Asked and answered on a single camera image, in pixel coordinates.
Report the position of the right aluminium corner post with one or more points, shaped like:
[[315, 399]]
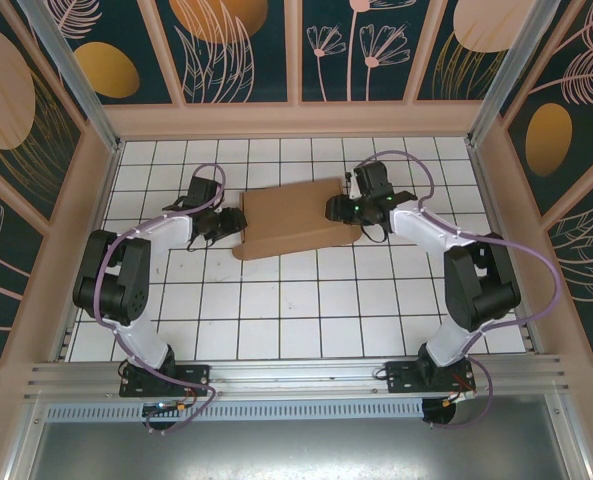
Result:
[[508, 75]]

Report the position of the yellow power connector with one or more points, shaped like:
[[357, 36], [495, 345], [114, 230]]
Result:
[[182, 409], [448, 402]]

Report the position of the aluminium corner post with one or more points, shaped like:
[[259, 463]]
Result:
[[508, 75], [73, 75]]

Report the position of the aluminium side bracket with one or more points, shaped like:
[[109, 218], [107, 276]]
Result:
[[531, 342], [66, 345]]

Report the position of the long aluminium mounting rail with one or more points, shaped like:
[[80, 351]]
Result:
[[301, 372]]

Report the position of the brown cardboard box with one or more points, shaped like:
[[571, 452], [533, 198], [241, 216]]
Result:
[[291, 220]]

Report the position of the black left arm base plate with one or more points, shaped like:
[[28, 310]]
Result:
[[196, 377]]

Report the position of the grey metal sheet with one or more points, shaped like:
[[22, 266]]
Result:
[[301, 450]]

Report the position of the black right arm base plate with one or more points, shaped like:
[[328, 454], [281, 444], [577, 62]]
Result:
[[401, 377]]

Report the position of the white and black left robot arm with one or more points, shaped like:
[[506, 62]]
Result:
[[111, 285]]

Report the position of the left aluminium corner post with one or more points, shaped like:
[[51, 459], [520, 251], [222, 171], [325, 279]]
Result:
[[73, 75]]

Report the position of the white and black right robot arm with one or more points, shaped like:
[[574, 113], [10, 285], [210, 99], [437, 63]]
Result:
[[481, 290]]

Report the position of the aluminium frame upright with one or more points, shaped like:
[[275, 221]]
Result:
[[26, 440], [573, 440]]

